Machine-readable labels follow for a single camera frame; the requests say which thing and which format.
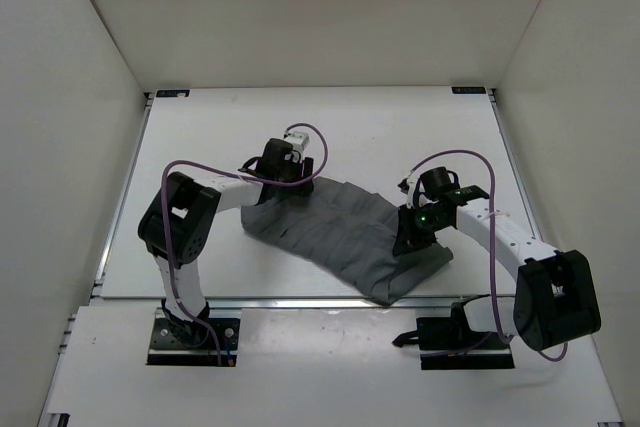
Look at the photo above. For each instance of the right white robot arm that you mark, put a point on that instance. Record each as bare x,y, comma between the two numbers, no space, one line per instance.
554,300

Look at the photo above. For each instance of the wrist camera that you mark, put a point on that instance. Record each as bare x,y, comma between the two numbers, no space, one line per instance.
299,140
408,186

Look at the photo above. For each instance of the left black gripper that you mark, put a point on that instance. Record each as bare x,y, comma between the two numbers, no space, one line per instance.
308,168

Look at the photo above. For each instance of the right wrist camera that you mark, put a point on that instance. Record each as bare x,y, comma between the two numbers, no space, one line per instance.
408,186

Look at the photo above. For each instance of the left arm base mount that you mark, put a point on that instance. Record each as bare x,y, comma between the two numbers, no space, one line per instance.
170,345

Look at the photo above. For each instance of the grey pleated skirt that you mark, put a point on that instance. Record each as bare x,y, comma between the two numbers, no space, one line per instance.
349,232

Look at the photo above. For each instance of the right blue corner label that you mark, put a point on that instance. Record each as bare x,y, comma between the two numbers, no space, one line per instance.
468,90

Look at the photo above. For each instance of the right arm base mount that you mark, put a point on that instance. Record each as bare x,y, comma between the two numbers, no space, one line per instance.
446,343

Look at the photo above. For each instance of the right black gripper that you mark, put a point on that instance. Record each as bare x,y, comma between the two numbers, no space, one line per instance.
408,240

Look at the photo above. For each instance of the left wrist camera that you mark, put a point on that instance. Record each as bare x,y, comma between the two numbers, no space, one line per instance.
299,140

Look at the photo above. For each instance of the aluminium table edge rail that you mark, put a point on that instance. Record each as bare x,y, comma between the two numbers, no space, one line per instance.
338,303

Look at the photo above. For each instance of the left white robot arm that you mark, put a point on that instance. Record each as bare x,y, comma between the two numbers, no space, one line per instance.
177,223

